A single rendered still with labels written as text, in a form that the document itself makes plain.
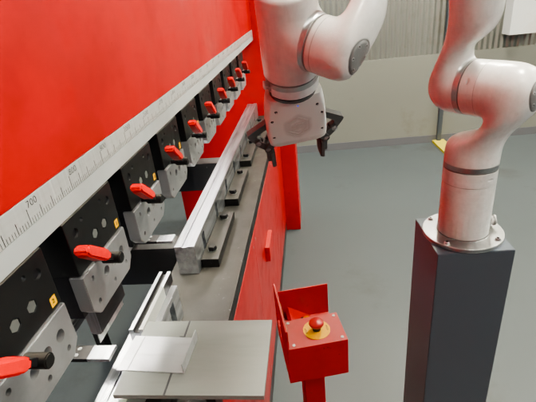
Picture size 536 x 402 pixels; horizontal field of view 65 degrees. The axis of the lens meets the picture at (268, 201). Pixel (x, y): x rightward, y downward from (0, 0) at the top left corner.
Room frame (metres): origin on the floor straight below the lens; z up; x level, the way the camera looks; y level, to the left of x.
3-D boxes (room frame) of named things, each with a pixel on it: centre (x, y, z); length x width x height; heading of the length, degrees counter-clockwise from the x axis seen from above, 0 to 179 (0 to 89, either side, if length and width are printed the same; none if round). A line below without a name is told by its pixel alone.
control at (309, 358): (0.90, -0.08, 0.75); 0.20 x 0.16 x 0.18; 6
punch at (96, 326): (0.61, 0.31, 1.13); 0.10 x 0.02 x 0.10; 173
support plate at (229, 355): (0.59, 0.16, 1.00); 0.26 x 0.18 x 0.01; 83
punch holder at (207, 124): (1.38, 0.20, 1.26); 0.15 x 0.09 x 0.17; 173
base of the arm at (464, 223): (0.91, -0.48, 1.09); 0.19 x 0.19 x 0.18
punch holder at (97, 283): (0.59, 0.31, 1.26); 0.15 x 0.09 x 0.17; 173
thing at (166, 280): (0.78, 0.28, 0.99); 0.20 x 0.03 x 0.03; 173
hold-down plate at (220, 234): (1.20, 0.17, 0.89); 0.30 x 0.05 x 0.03; 173
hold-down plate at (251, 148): (2.00, 0.07, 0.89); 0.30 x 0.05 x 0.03; 173
